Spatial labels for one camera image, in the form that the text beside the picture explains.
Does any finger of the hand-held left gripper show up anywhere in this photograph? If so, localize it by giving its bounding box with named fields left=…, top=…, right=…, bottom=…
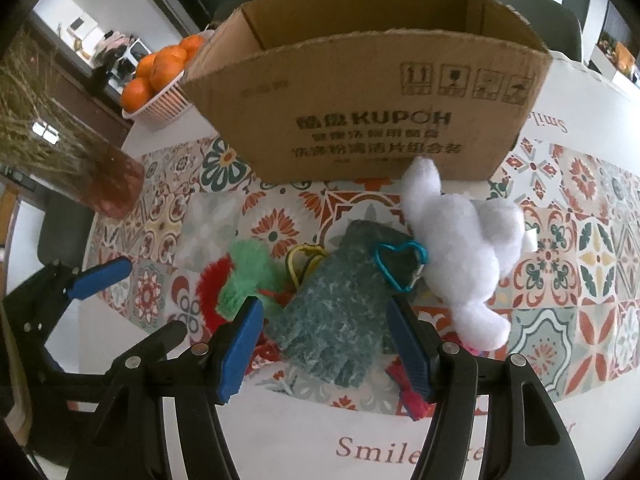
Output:
left=37, top=342, right=108, bottom=403
left=2, top=256, right=133, bottom=333

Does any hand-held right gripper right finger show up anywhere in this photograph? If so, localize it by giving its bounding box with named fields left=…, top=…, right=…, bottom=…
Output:
left=386, top=295, right=586, bottom=480

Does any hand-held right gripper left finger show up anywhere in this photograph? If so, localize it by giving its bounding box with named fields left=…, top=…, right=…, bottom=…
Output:
left=65, top=296, right=266, bottom=480

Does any pink fuzzy toy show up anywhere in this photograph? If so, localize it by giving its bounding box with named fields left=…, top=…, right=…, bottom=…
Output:
left=385, top=360, right=437, bottom=421

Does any red fluffy toy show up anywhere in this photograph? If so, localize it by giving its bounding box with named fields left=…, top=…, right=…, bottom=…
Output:
left=196, top=255, right=238, bottom=333

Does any green fluffy toy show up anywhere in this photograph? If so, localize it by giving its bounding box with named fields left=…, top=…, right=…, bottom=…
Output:
left=215, top=240, right=286, bottom=321

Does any blue heart-shaped carabiner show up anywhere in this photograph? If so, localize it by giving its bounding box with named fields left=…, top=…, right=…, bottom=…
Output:
left=374, top=241, right=431, bottom=292

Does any yellow hair band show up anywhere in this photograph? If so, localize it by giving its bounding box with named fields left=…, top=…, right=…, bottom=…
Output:
left=285, top=244, right=328, bottom=286

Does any white plush toy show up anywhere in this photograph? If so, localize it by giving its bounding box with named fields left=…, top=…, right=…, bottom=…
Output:
left=401, top=156, right=538, bottom=352

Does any brown cardboard box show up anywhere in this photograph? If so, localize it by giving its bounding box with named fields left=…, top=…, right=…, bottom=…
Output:
left=180, top=0, right=553, bottom=183

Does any glass vase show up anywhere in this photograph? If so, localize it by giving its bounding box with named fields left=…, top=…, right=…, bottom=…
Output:
left=60, top=125, right=146, bottom=218

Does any patterned tablecloth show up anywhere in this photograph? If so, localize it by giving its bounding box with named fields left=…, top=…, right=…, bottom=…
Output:
left=65, top=50, right=640, bottom=480

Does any dried flower bouquet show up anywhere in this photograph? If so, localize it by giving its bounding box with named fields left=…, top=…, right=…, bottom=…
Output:
left=0, top=30, right=103, bottom=196

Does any white plastic basket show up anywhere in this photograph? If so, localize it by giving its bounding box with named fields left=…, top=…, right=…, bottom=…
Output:
left=121, top=67, right=196, bottom=123

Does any pile of oranges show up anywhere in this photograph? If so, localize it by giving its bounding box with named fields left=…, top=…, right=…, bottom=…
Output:
left=122, top=35, right=206, bottom=113

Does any white shoe rack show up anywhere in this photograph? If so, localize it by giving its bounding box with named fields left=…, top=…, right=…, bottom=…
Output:
left=112, top=37, right=153, bottom=81

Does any white television cabinet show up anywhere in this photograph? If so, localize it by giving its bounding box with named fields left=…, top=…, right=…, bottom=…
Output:
left=590, top=42, right=640, bottom=86

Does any orange ornament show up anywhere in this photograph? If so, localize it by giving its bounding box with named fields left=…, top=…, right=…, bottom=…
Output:
left=614, top=41, right=637, bottom=72

